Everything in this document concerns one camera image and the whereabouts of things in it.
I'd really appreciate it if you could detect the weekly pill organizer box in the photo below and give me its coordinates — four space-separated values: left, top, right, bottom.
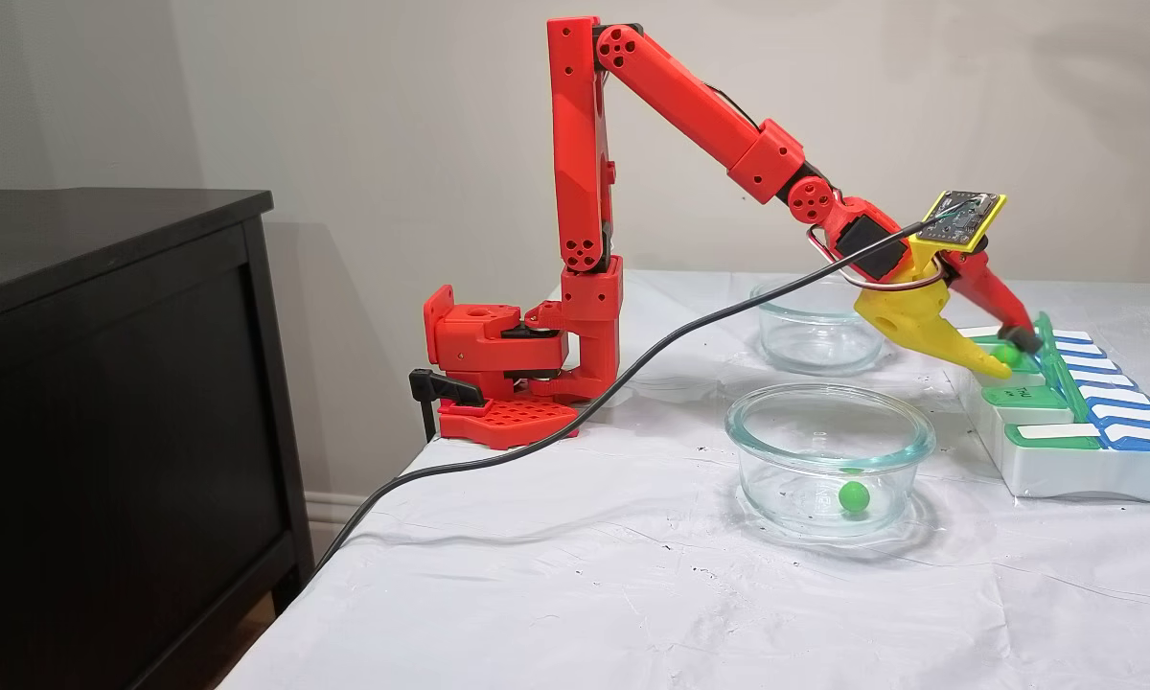
949 311 1150 505

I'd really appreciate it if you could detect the small clear glass bowl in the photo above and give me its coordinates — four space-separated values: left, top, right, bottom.
750 278 887 377

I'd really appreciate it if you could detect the large clear glass bowl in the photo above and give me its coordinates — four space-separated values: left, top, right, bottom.
725 384 937 538

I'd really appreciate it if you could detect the white tablecloth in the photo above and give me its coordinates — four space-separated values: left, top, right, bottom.
216 271 1150 690

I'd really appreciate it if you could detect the black table clamp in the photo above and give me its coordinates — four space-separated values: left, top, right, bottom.
409 369 485 442

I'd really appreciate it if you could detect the white baseboard trim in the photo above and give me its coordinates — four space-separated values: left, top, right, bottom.
305 491 384 568

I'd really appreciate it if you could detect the black wooden cabinet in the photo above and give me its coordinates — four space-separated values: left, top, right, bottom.
0 188 315 690

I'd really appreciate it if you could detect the red white servo wire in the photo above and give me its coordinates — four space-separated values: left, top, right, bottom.
807 225 950 290

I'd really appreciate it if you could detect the camera board on yellow mount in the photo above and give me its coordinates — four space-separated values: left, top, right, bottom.
908 190 1007 265

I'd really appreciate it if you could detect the black camera cable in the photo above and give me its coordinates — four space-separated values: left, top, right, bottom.
309 206 978 579

